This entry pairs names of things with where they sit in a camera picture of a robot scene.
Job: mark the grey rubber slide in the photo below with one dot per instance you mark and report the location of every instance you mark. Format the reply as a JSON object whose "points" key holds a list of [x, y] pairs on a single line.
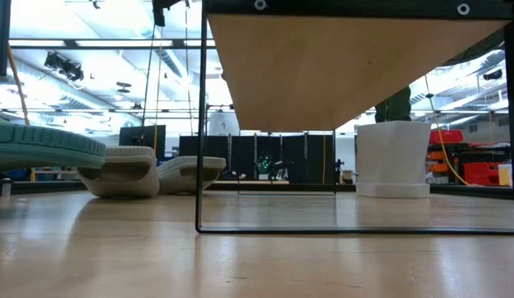
{"points": [[190, 165], [124, 169]]}

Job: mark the teal rubber slide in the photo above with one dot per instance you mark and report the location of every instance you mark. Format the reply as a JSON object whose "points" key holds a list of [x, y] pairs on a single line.
{"points": [[41, 151]]}

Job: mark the shelf with red bins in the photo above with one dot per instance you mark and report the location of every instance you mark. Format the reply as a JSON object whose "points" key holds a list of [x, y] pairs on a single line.
{"points": [[447, 136]]}

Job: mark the robot with green lights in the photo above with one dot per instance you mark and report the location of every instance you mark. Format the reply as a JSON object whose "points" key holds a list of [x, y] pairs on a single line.
{"points": [[267, 165]]}

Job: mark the white round appliance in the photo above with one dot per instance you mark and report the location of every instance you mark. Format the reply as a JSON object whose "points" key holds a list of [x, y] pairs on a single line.
{"points": [[223, 124]]}

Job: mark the black background screen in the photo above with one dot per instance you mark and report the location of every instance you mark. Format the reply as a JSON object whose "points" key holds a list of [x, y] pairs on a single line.
{"points": [[140, 140]]}

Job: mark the white plant pot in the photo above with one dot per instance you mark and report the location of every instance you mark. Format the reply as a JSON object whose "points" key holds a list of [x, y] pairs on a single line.
{"points": [[393, 157]]}

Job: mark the green cactus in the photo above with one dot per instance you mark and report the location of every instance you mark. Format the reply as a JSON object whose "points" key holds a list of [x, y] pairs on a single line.
{"points": [[395, 107]]}

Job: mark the black ceiling device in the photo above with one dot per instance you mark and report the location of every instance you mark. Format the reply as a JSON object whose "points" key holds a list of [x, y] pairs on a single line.
{"points": [[64, 66]]}

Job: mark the computer monitor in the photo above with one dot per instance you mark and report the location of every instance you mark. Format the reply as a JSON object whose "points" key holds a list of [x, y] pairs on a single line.
{"points": [[0, 33]]}

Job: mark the black partition wall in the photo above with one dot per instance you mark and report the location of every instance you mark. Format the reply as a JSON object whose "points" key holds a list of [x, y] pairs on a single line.
{"points": [[240, 157]]}

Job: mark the black overhead mount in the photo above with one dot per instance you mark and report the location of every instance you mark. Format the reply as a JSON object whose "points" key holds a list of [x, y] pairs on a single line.
{"points": [[161, 8]]}

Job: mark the black aluminium table frame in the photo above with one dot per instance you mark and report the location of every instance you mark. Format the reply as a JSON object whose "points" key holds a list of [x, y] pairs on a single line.
{"points": [[54, 187]]}

